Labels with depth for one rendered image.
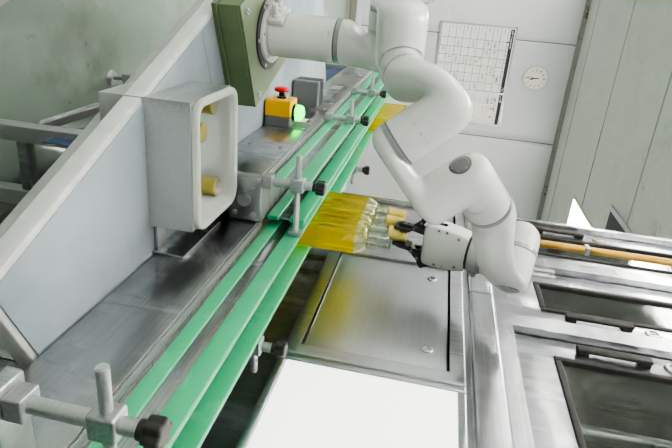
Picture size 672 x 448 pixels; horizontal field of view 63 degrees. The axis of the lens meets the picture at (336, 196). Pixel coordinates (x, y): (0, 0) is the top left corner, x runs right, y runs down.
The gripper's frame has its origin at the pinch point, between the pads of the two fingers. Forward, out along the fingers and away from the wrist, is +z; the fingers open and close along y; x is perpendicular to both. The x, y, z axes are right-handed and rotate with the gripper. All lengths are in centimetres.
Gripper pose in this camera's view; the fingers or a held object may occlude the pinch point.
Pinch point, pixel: (403, 234)
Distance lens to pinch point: 125.6
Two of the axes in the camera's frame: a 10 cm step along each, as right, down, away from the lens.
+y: 0.8, -9.2, -3.7
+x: -4.4, 3.0, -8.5
